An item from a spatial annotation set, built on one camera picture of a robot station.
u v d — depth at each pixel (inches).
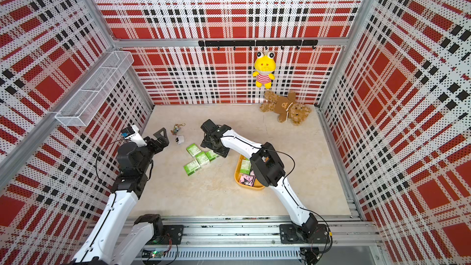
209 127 30.3
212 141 28.8
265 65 36.0
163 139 27.4
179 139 40.6
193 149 38.4
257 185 33.1
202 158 36.8
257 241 28.8
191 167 35.9
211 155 37.5
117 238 18.3
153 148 26.9
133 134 25.4
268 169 22.9
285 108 43.5
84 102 28.4
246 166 35.7
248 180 33.9
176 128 42.6
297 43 34.9
